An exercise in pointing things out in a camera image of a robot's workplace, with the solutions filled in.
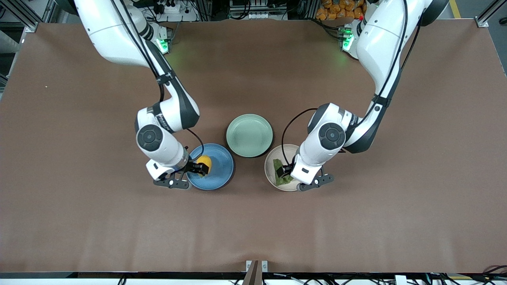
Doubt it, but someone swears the green lettuce leaf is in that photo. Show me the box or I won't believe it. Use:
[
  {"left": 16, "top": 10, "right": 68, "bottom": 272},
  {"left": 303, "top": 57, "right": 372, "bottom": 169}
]
[{"left": 273, "top": 159, "right": 294, "bottom": 186}]

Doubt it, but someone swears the yellow lemon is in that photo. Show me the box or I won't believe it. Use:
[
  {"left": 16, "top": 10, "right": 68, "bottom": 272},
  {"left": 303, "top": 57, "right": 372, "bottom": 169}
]
[{"left": 197, "top": 155, "right": 212, "bottom": 177}]

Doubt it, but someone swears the blue round plate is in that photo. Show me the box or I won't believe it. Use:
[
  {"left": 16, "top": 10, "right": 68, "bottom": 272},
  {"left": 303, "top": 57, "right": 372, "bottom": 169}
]
[{"left": 186, "top": 143, "right": 235, "bottom": 191}]

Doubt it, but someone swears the beige round plate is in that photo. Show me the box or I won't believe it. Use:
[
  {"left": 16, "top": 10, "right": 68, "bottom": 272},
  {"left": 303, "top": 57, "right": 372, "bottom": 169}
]
[{"left": 264, "top": 144, "right": 303, "bottom": 192}]

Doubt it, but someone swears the mint green round plate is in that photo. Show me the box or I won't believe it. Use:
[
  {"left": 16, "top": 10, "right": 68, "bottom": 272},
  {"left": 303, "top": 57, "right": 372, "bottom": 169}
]
[{"left": 226, "top": 114, "right": 274, "bottom": 158}]

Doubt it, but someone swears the brown table mat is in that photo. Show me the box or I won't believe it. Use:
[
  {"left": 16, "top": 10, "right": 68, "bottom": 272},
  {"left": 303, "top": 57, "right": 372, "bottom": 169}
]
[{"left": 0, "top": 18, "right": 507, "bottom": 274}]

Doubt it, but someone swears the white power strip with plugs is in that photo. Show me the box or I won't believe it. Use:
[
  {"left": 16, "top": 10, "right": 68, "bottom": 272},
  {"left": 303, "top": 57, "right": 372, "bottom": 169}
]
[{"left": 152, "top": 0, "right": 198, "bottom": 22}]

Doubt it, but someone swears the pile of orange packets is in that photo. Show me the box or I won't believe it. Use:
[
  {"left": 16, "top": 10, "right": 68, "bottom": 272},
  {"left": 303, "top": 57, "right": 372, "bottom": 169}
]
[{"left": 316, "top": 0, "right": 359, "bottom": 20}]

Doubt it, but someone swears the white socket strip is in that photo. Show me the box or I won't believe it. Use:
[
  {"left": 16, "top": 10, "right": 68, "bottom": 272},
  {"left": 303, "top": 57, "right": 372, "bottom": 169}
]
[{"left": 230, "top": 0, "right": 288, "bottom": 20}]

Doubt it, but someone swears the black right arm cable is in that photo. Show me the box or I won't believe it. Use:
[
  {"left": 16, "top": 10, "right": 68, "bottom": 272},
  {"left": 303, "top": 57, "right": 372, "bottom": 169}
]
[{"left": 111, "top": 0, "right": 205, "bottom": 163}]

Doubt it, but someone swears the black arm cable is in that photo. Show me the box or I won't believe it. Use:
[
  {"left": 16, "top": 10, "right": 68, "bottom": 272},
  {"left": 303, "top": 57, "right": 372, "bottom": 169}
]
[
  {"left": 111, "top": 0, "right": 205, "bottom": 163},
  {"left": 281, "top": 0, "right": 408, "bottom": 167}
]

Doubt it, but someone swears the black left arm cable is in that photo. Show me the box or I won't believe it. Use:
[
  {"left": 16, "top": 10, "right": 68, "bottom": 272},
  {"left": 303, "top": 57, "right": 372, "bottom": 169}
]
[{"left": 281, "top": 0, "right": 408, "bottom": 167}]

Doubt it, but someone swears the metal bracket on table edge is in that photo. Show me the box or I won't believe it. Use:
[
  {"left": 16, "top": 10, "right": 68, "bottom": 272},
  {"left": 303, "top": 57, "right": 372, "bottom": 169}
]
[{"left": 246, "top": 260, "right": 269, "bottom": 285}]

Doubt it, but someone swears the aluminium frame profile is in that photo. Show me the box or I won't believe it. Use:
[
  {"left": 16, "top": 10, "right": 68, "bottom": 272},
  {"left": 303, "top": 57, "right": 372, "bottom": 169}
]
[
  {"left": 475, "top": 0, "right": 507, "bottom": 28},
  {"left": 0, "top": 0, "right": 40, "bottom": 33}
]

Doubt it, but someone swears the black cable bundle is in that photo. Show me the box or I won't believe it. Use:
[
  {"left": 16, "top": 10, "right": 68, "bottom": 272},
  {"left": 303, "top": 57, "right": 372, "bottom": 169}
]
[{"left": 481, "top": 264, "right": 507, "bottom": 283}]

